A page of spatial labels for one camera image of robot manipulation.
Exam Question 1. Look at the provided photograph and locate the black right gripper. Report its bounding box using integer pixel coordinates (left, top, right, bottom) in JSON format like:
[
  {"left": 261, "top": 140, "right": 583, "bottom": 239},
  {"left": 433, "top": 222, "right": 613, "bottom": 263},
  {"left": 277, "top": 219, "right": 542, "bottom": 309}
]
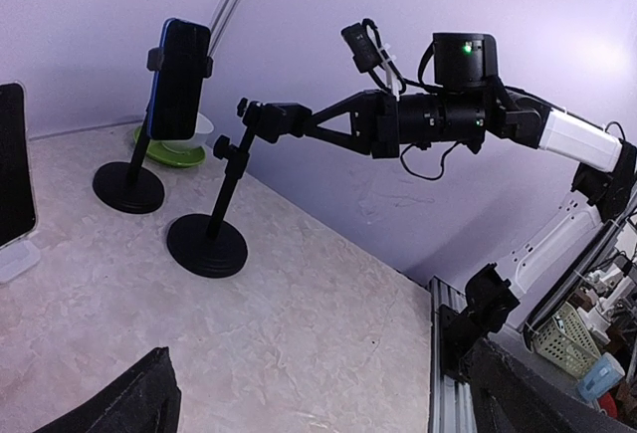
[{"left": 301, "top": 91, "right": 399, "bottom": 159}]

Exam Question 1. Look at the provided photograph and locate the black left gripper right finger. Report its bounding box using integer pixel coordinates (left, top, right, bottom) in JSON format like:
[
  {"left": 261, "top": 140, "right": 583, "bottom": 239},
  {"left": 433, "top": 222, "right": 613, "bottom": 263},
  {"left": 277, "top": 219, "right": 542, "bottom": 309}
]
[{"left": 470, "top": 339, "right": 633, "bottom": 432}]

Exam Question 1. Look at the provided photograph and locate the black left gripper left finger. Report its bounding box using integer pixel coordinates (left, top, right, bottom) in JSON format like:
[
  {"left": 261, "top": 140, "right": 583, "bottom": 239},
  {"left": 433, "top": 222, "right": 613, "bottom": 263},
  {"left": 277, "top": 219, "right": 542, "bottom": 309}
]
[{"left": 39, "top": 347, "right": 180, "bottom": 433}]

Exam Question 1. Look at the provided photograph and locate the black round-base stand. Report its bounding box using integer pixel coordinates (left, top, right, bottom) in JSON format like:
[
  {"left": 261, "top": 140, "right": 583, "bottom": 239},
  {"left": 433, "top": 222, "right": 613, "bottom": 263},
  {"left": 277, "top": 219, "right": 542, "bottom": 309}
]
[
  {"left": 93, "top": 47, "right": 213, "bottom": 214},
  {"left": 166, "top": 99, "right": 312, "bottom": 279}
]

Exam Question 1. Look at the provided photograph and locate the black phone blue edge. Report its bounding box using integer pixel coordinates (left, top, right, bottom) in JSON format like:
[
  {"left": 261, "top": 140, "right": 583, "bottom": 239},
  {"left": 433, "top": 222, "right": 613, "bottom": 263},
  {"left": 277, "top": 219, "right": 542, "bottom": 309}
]
[{"left": 146, "top": 18, "right": 212, "bottom": 140}]

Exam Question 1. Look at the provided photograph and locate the black round-base stand front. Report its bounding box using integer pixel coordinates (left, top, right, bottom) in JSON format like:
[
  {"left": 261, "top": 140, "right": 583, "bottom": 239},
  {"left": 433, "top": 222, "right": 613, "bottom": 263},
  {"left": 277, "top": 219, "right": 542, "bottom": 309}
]
[{"left": 93, "top": 47, "right": 213, "bottom": 214}]

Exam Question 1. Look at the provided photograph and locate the black phone silver edge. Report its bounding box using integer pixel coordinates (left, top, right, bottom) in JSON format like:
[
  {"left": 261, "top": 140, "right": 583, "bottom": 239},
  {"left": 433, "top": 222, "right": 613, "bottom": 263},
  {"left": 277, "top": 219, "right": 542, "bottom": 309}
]
[{"left": 1, "top": 82, "right": 37, "bottom": 247}]

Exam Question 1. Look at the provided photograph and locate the white folding phone stand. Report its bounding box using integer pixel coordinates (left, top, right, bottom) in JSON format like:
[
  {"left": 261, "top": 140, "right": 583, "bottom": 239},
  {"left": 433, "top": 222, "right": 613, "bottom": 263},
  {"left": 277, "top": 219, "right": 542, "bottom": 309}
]
[{"left": 0, "top": 240, "right": 41, "bottom": 285}]

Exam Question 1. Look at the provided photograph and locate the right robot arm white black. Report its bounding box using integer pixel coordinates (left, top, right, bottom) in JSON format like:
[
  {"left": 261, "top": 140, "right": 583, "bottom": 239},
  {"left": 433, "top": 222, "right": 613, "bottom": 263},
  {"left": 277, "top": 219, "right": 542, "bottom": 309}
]
[{"left": 294, "top": 33, "right": 636, "bottom": 298}]

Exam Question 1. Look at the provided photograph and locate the cream plastic basket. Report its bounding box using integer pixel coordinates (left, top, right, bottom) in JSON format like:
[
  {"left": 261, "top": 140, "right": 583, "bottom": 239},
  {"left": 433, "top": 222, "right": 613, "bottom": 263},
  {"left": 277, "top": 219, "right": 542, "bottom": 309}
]
[{"left": 525, "top": 302, "right": 601, "bottom": 379}]

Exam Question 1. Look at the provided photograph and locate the light blue cup background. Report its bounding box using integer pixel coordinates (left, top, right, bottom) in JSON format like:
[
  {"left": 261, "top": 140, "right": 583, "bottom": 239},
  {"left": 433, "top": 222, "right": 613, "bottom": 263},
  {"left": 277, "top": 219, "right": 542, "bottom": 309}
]
[{"left": 577, "top": 352, "right": 625, "bottom": 402}]

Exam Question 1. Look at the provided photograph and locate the green bowl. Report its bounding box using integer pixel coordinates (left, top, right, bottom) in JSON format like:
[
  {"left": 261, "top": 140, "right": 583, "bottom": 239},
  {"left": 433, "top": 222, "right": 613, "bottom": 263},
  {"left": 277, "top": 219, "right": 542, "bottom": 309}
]
[{"left": 146, "top": 133, "right": 207, "bottom": 168}]

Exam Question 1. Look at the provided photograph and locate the aluminium front rail frame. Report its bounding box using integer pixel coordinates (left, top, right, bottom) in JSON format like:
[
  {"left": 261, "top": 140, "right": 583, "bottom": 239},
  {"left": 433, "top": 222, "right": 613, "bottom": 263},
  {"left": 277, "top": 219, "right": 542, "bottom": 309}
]
[{"left": 427, "top": 277, "right": 476, "bottom": 432}]

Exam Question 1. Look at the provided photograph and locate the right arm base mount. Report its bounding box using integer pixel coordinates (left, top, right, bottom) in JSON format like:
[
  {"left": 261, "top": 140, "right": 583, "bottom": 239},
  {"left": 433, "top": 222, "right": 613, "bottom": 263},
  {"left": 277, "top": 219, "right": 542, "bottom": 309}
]
[{"left": 444, "top": 263, "right": 520, "bottom": 382}]

